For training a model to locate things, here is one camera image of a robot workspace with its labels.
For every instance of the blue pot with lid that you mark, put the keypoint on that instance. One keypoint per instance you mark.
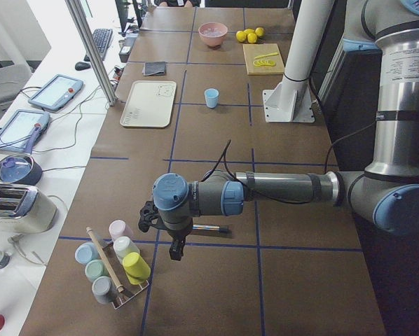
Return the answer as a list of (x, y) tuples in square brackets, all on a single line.
[(20, 168)]

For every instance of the yellow green cup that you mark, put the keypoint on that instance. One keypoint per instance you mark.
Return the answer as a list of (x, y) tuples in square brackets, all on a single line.
[(136, 268)]

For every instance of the black computer mouse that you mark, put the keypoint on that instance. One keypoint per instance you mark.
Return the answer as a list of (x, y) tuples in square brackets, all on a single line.
[(80, 66)]

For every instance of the wooden rack handle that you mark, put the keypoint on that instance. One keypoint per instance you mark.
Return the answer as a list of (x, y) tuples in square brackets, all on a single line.
[(100, 249)]

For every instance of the wooden cutting board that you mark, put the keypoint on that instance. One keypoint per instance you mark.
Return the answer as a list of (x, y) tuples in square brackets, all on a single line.
[(251, 50)]

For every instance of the pink bowl of ice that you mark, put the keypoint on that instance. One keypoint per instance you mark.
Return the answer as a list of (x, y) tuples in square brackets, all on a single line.
[(212, 34)]

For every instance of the yellow plastic knife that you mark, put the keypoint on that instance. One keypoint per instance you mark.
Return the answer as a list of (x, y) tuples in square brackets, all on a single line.
[(265, 55)]

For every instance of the light blue plastic cup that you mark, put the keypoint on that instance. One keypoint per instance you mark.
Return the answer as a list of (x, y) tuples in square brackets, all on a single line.
[(211, 97)]

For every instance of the teach pendant tablet far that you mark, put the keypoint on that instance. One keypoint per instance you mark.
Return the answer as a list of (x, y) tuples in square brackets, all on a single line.
[(56, 93)]

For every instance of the lemon slices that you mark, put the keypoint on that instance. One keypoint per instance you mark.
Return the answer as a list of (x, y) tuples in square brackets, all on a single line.
[(264, 63)]

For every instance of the grey folded cloth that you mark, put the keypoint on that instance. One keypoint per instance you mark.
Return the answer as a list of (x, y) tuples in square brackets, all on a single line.
[(154, 69)]

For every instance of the black power box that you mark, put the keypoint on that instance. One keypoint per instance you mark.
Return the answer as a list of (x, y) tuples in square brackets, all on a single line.
[(126, 47)]

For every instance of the teach pendant tablet near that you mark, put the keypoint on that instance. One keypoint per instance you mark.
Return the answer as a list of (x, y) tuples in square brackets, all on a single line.
[(22, 130)]

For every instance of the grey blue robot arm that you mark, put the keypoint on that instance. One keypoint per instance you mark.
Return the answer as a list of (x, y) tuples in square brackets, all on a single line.
[(386, 193)]

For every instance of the grey cup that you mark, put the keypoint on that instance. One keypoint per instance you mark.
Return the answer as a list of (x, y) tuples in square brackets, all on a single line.
[(103, 289)]

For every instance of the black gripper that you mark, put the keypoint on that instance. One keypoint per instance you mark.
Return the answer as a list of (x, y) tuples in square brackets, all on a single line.
[(177, 234)]

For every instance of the white cup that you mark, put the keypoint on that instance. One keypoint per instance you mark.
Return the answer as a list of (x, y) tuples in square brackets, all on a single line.
[(123, 246)]

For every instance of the pink cup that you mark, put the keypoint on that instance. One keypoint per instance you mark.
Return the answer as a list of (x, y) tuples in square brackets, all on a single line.
[(119, 228)]

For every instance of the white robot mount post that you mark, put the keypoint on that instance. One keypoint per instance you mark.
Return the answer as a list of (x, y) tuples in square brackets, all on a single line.
[(290, 101)]

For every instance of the white wire cup rack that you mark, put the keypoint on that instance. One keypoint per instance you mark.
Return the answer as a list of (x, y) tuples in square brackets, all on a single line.
[(130, 291)]

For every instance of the cream bear tray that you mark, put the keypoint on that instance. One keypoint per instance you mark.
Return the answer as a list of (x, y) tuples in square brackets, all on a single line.
[(149, 104)]

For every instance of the black keyboard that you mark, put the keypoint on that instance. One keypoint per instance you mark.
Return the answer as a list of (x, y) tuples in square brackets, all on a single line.
[(102, 38)]

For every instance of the mint green cup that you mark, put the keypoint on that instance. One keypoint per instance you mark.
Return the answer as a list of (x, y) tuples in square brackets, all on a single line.
[(95, 269)]

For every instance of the light blue cup on rack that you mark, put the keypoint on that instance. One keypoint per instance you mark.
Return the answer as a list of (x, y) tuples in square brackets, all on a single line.
[(86, 253)]

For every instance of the cream toaster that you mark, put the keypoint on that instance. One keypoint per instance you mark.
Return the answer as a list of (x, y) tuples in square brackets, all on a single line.
[(25, 209)]

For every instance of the teach pendant tablet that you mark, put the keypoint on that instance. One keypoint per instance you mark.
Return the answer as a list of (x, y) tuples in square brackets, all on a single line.
[(56, 93), (22, 130)]

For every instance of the aluminium frame post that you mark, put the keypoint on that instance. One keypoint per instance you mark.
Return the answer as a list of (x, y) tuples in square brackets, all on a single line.
[(79, 19)]

